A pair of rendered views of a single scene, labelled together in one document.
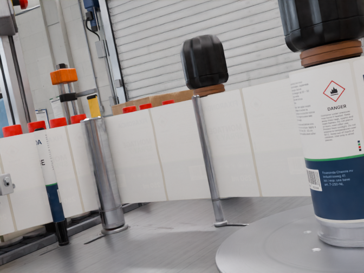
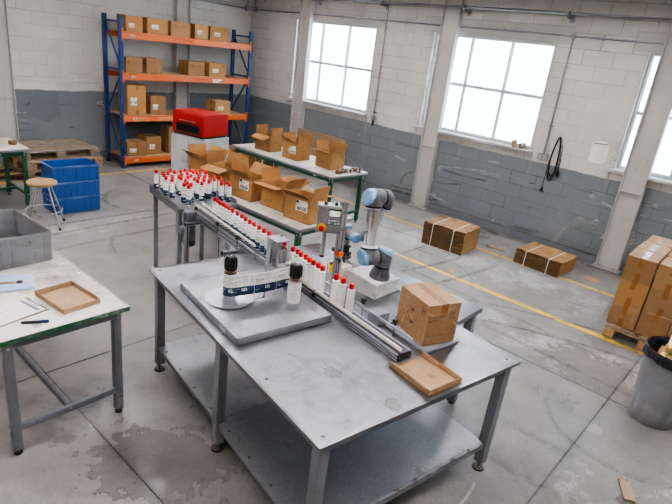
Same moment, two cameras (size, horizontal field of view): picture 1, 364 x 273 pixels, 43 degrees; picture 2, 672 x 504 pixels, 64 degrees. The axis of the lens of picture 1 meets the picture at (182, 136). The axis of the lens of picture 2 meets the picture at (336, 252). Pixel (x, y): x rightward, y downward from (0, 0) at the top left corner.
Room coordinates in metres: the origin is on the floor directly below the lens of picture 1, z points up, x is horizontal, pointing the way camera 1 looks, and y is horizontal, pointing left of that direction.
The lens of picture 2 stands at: (1.70, -3.04, 2.46)
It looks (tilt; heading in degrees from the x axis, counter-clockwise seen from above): 21 degrees down; 102
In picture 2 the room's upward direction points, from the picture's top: 7 degrees clockwise
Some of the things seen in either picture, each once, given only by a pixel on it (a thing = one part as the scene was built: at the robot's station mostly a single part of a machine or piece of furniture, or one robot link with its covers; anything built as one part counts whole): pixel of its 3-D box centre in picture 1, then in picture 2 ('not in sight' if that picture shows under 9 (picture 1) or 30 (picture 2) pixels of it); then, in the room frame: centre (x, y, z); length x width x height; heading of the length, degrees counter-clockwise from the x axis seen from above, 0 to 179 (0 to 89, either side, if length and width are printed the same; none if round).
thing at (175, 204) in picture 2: not in sight; (191, 235); (-0.82, 1.74, 0.46); 0.73 x 0.62 x 0.93; 142
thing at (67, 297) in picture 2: not in sight; (67, 296); (-0.47, -0.48, 0.82); 0.34 x 0.24 x 0.03; 158
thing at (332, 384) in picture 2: not in sight; (318, 312); (1.00, 0.04, 0.82); 2.10 x 1.50 x 0.02; 142
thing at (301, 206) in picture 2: not in sight; (306, 200); (0.29, 2.03, 0.97); 0.51 x 0.39 x 0.37; 67
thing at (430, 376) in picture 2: not in sight; (425, 372); (1.75, -0.42, 0.85); 0.30 x 0.26 x 0.04; 142
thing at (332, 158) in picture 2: not in sight; (328, 154); (-0.15, 4.56, 0.97); 0.43 x 0.42 x 0.37; 59
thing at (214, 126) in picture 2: not in sight; (199, 149); (-2.44, 5.02, 0.61); 0.70 x 0.60 x 1.22; 164
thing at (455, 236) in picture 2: not in sight; (450, 234); (1.78, 4.43, 0.16); 0.65 x 0.54 x 0.32; 157
